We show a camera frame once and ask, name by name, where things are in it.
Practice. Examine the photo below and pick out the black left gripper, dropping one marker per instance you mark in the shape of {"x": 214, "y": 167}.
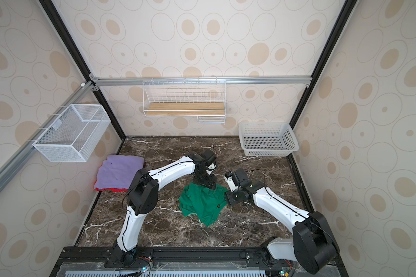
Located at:
{"x": 211, "y": 182}

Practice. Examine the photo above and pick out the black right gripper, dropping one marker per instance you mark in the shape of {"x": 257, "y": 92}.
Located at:
{"x": 234, "y": 198}

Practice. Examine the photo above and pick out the green t-shirt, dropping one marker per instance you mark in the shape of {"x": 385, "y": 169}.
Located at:
{"x": 204, "y": 202}

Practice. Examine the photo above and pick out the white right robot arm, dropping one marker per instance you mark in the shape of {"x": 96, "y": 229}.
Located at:
{"x": 312, "y": 244}

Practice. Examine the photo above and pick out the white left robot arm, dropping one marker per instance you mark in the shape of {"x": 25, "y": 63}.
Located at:
{"x": 142, "y": 198}

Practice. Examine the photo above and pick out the white plastic laundry basket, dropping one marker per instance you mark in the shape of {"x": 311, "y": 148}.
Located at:
{"x": 267, "y": 139}

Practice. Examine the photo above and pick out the wooden shelf board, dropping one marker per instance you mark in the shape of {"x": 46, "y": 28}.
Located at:
{"x": 185, "y": 109}

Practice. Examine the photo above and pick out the folded purple t-shirt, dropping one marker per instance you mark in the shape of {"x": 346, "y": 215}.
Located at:
{"x": 128, "y": 164}

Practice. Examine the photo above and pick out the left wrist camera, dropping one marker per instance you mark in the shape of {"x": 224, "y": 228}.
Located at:
{"x": 211, "y": 167}

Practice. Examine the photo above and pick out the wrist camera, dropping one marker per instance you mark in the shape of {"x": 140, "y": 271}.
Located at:
{"x": 211, "y": 167}
{"x": 230, "y": 182}

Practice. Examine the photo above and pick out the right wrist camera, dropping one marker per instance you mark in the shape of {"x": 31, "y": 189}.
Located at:
{"x": 230, "y": 182}

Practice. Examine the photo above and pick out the white wire wall shelf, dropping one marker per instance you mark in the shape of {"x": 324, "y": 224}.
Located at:
{"x": 196, "y": 93}

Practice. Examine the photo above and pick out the horizontal aluminium back rail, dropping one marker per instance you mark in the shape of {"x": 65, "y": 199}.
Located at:
{"x": 203, "y": 80}

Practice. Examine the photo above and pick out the white wire mesh basket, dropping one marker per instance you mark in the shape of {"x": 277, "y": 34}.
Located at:
{"x": 74, "y": 134}

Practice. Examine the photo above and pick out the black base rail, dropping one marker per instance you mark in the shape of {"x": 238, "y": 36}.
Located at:
{"x": 173, "y": 262}

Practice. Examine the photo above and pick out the aluminium left wall rail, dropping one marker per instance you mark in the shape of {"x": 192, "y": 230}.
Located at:
{"x": 24, "y": 153}

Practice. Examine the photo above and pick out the black right corner post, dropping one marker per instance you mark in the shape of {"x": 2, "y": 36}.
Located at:
{"x": 331, "y": 42}

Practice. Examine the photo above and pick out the black corner post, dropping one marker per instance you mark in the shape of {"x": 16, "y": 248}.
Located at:
{"x": 68, "y": 41}
{"x": 331, "y": 42}

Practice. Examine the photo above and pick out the black left corner post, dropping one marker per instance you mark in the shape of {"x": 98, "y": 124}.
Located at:
{"x": 68, "y": 41}

